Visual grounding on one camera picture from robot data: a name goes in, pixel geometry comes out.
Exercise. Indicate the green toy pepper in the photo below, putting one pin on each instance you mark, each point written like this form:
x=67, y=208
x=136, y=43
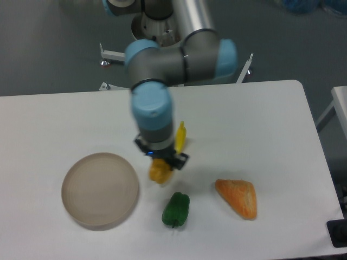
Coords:
x=176, y=211

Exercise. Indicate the blue plastic bag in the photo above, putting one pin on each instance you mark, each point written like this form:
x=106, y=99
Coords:
x=337, y=8

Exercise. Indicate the silver and grey robot arm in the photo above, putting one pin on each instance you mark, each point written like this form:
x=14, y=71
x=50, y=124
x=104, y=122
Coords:
x=153, y=69

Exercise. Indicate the black device at table edge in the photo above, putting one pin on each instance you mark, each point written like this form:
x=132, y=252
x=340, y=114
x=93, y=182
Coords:
x=337, y=232

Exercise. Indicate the yellow toy banana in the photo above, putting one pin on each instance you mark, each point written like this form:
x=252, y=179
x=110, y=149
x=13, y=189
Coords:
x=179, y=145

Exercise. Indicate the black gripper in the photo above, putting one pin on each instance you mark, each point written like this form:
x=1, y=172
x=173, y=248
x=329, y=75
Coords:
x=174, y=160

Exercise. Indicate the white side table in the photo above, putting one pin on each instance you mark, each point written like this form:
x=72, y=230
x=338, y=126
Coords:
x=336, y=107

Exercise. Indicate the yellow toy pepper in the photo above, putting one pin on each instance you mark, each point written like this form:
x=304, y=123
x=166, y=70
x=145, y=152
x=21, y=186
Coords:
x=160, y=171

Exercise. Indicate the orange toy bread slice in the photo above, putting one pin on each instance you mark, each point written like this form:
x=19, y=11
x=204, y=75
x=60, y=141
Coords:
x=240, y=195

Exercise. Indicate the beige round plate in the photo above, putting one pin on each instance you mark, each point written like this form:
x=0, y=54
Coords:
x=100, y=191

